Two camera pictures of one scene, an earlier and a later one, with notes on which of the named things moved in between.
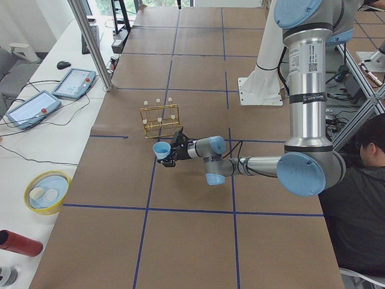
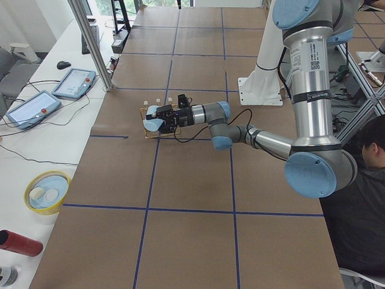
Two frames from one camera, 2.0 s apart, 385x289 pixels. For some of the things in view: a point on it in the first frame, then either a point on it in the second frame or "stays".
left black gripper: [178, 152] → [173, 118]
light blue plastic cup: [162, 149] → [153, 124]
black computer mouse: [61, 65] stays
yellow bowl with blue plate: [46, 191] stays
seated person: [354, 209] stays
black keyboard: [85, 49] stays
